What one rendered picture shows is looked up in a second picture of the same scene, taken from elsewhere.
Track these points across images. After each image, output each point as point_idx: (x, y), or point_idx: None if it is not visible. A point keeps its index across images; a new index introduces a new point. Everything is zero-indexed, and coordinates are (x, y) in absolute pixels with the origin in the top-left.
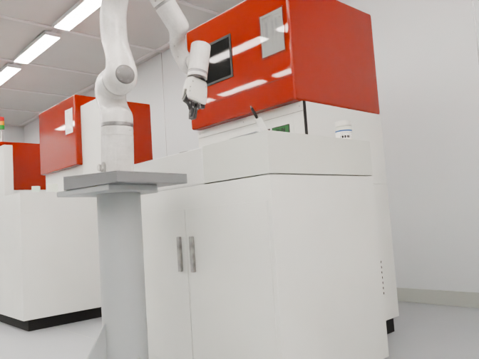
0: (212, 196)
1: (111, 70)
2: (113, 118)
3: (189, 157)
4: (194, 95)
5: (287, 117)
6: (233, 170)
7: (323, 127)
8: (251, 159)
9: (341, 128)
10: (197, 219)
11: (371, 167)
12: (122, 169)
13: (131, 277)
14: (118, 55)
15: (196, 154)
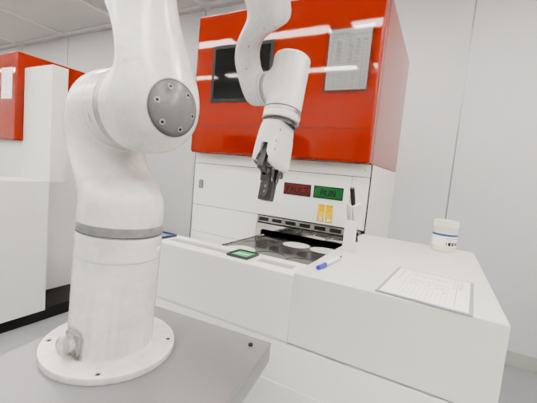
0: (306, 377)
1: (134, 88)
2: (120, 222)
3: (258, 278)
4: (278, 158)
5: (342, 178)
6: (377, 358)
7: (375, 197)
8: (439, 364)
9: (451, 233)
10: (259, 397)
11: None
12: (131, 350)
13: None
14: (158, 46)
15: (276, 281)
